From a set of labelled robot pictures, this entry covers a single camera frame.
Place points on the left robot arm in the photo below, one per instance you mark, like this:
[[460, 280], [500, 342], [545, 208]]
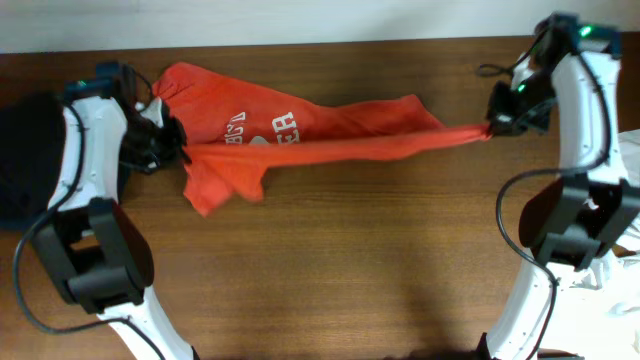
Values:
[[92, 252]]

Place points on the white t-shirt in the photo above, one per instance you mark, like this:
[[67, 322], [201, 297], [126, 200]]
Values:
[[597, 316]]

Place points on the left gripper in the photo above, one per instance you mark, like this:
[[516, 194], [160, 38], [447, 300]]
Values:
[[167, 138]]

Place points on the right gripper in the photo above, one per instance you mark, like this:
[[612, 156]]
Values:
[[501, 117]]

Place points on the folded dark navy garment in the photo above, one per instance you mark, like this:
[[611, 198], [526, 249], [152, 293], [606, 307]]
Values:
[[58, 157]]

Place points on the red printed t-shirt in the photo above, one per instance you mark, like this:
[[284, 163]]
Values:
[[236, 131]]

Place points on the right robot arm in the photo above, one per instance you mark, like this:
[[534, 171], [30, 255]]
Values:
[[581, 215]]

